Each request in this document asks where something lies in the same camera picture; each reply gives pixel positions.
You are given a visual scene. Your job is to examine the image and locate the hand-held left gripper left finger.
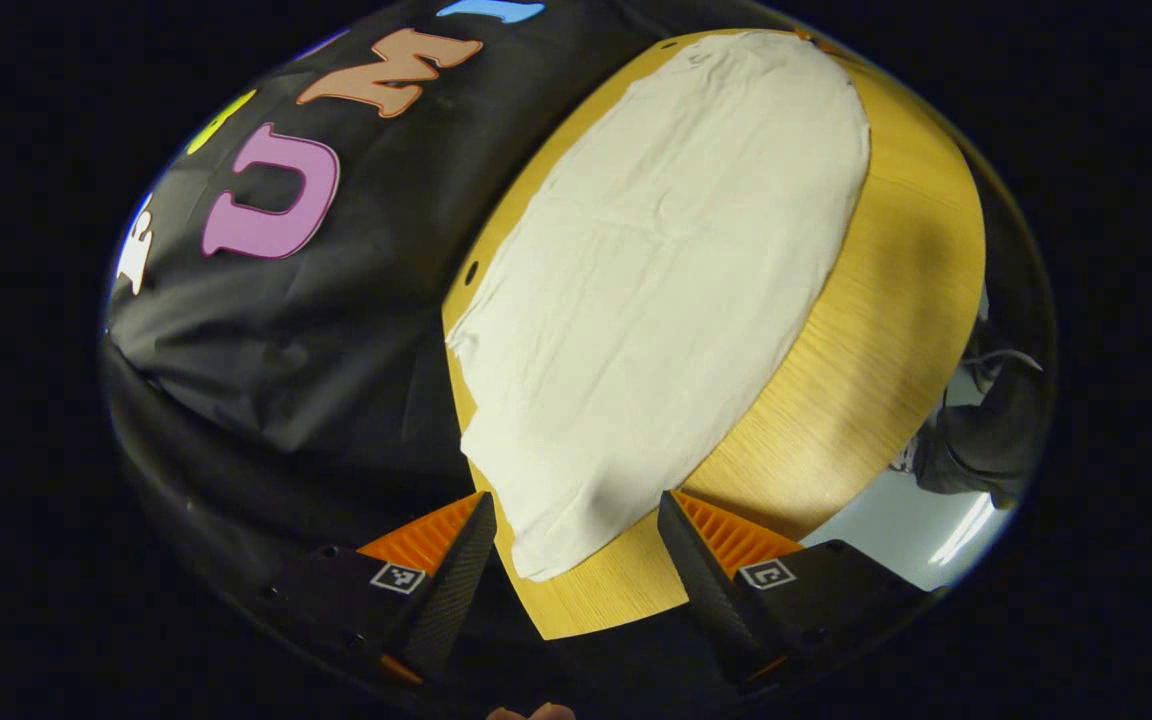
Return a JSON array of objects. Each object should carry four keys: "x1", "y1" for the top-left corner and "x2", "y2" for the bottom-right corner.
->
[{"x1": 254, "y1": 490, "x2": 499, "y2": 687}]

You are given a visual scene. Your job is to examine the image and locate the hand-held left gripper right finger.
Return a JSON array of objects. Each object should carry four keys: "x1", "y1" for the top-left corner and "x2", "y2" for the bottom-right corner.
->
[{"x1": 656, "y1": 490, "x2": 934, "y2": 693}]

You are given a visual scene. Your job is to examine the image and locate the white jeans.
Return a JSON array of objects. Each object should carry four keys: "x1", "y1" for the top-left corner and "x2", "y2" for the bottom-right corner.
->
[{"x1": 445, "y1": 30, "x2": 873, "y2": 584}]

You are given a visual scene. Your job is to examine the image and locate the black backdrop cloth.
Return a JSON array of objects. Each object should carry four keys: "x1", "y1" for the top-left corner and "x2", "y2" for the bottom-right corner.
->
[{"x1": 100, "y1": 0, "x2": 799, "y2": 641}]

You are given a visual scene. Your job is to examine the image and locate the person's dark trouser leg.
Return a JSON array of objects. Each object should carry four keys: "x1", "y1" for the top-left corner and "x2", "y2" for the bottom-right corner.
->
[{"x1": 910, "y1": 318, "x2": 1049, "y2": 511}]

